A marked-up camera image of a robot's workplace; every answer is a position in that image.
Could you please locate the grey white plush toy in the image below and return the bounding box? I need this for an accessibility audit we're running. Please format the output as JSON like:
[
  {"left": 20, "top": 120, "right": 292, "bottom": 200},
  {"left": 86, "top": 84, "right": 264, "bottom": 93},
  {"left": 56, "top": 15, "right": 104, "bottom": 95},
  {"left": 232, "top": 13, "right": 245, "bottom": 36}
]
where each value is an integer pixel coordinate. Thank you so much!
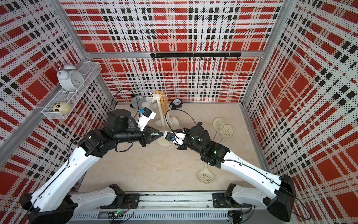
[{"left": 130, "top": 95, "right": 156, "bottom": 111}]

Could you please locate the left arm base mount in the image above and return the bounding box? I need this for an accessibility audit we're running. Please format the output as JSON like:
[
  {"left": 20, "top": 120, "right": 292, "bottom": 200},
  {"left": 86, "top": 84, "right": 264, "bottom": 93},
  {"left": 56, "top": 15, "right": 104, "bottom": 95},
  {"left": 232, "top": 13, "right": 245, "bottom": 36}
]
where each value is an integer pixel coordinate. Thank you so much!
[{"left": 100, "top": 193, "right": 140, "bottom": 209}]

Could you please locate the small black alarm clock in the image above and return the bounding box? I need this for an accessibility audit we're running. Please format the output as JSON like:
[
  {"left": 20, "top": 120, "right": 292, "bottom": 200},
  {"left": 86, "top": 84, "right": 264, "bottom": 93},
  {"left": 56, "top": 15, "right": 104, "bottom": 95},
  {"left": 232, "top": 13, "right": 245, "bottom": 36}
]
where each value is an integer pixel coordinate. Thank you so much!
[{"left": 170, "top": 99, "right": 183, "bottom": 109}]

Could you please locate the cream round face ball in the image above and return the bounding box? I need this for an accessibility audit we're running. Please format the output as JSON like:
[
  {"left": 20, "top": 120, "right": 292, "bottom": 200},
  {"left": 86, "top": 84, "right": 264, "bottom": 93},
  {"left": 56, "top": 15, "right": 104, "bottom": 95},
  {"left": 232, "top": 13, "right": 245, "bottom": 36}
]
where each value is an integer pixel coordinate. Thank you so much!
[{"left": 52, "top": 101, "right": 71, "bottom": 115}]

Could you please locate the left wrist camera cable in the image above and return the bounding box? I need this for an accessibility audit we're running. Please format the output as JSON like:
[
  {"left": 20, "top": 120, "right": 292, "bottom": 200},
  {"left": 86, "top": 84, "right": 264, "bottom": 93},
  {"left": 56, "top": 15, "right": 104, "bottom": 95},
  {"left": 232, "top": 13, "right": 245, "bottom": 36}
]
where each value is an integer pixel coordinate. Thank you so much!
[{"left": 110, "top": 89, "right": 140, "bottom": 118}]

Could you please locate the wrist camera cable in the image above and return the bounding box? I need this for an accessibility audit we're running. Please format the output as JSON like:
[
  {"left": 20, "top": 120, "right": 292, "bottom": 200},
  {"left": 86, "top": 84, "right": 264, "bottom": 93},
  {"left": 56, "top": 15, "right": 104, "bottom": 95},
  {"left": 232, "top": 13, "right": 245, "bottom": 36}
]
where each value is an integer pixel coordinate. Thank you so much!
[
  {"left": 164, "top": 108, "right": 199, "bottom": 141},
  {"left": 110, "top": 89, "right": 140, "bottom": 118}
]

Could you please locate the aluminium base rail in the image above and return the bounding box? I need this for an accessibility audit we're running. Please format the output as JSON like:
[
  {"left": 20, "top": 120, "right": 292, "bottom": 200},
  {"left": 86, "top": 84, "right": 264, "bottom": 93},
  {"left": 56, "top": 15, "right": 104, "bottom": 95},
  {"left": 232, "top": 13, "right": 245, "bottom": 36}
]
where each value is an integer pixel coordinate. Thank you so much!
[{"left": 69, "top": 191, "right": 282, "bottom": 224}]

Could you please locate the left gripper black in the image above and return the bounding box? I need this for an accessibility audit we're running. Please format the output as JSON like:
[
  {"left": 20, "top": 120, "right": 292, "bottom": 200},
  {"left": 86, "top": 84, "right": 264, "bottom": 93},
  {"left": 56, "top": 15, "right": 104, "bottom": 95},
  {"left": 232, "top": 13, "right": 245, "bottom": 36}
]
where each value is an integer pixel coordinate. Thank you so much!
[{"left": 115, "top": 125, "right": 163, "bottom": 147}]

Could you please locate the cream utensil rack stand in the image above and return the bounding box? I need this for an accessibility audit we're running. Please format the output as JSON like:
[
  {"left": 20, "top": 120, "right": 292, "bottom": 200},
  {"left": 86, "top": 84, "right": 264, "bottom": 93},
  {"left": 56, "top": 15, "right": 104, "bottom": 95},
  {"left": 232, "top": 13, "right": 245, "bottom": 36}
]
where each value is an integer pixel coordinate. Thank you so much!
[{"left": 149, "top": 93, "right": 171, "bottom": 147}]

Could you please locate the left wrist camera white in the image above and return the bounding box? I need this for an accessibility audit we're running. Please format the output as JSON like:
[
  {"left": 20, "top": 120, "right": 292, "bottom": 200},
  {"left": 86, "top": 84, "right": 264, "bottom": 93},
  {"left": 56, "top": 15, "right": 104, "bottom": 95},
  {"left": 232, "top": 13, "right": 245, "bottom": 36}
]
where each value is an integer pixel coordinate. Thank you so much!
[{"left": 137, "top": 107, "right": 156, "bottom": 132}]

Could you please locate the skimmer wooden handle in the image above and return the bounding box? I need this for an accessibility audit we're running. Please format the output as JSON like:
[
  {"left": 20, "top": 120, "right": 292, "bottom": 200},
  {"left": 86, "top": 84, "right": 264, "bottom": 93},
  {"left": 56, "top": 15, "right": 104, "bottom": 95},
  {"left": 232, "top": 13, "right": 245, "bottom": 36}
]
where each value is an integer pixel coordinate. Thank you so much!
[
  {"left": 167, "top": 115, "right": 180, "bottom": 130},
  {"left": 154, "top": 90, "right": 161, "bottom": 99},
  {"left": 159, "top": 91, "right": 168, "bottom": 117}
]

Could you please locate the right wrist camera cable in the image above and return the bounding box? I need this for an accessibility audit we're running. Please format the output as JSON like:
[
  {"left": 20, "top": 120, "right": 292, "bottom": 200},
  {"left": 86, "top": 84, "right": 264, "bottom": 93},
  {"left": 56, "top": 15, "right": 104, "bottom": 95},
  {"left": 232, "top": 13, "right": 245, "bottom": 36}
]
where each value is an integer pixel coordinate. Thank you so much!
[{"left": 164, "top": 108, "right": 199, "bottom": 141}]

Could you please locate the white alarm clock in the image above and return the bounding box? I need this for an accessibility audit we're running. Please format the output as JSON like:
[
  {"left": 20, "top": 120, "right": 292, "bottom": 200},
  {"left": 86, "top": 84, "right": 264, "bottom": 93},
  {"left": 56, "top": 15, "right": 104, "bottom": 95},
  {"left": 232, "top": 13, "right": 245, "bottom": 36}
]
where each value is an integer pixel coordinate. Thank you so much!
[{"left": 56, "top": 65, "right": 84, "bottom": 92}]

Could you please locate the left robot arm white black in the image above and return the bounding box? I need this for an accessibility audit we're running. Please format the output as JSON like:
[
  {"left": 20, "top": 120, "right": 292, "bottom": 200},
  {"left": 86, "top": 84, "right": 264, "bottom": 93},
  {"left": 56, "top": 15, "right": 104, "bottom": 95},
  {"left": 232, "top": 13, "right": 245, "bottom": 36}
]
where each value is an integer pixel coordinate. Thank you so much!
[{"left": 20, "top": 108, "right": 163, "bottom": 224}]

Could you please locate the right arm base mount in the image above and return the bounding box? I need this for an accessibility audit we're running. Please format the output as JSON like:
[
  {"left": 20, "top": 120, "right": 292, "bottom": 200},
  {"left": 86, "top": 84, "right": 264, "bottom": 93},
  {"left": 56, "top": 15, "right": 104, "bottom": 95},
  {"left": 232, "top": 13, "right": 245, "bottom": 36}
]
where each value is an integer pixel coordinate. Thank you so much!
[{"left": 212, "top": 193, "right": 251, "bottom": 208}]

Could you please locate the black wall hook rail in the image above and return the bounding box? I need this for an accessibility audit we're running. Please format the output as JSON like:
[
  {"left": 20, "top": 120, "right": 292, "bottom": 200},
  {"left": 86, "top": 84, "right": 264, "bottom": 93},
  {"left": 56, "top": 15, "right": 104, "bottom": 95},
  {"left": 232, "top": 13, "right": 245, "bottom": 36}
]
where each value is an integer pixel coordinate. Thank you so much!
[{"left": 150, "top": 52, "right": 242, "bottom": 60}]

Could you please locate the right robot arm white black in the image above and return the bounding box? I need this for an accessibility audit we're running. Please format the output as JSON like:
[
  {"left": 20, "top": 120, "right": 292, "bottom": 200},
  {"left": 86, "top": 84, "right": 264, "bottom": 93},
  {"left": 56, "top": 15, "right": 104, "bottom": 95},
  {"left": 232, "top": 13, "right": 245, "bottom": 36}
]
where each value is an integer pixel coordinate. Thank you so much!
[{"left": 165, "top": 123, "right": 296, "bottom": 222}]

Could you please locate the white wire shelf basket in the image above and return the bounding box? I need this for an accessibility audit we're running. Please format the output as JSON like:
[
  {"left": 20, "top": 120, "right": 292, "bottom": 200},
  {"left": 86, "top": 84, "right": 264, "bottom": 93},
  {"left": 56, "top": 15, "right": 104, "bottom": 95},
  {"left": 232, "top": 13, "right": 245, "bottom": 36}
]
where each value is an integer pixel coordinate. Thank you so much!
[{"left": 42, "top": 61, "right": 102, "bottom": 120}]

